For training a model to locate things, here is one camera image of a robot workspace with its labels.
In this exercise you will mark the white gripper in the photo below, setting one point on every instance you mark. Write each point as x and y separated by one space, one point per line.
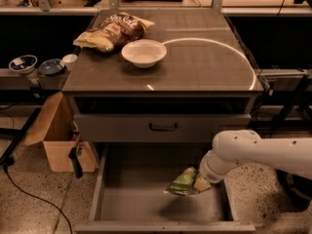
209 173

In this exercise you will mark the green jalapeno chip bag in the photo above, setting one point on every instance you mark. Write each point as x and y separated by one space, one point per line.
183 184

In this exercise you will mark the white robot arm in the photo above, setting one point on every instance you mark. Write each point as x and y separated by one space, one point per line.
232 149

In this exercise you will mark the grey upper drawer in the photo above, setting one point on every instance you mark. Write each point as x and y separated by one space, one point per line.
157 127

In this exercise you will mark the open grey lower drawer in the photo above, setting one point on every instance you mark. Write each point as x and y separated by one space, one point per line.
130 195

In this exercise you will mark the grey drawer cabinet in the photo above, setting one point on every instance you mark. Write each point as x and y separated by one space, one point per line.
205 71

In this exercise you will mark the brown sea salt chip bag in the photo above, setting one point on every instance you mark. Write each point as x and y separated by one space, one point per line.
114 31

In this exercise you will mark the white bowl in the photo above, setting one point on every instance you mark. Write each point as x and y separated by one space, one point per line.
144 53

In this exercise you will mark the cardboard box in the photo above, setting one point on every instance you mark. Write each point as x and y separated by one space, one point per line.
53 129

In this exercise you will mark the small white cup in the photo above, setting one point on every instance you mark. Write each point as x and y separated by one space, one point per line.
69 60

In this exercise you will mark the dark blue bowl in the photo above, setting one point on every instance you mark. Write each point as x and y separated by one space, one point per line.
51 67

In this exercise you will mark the blue patterned bowl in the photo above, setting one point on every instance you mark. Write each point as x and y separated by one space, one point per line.
24 64

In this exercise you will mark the black handled tool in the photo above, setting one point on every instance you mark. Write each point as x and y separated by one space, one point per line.
74 159

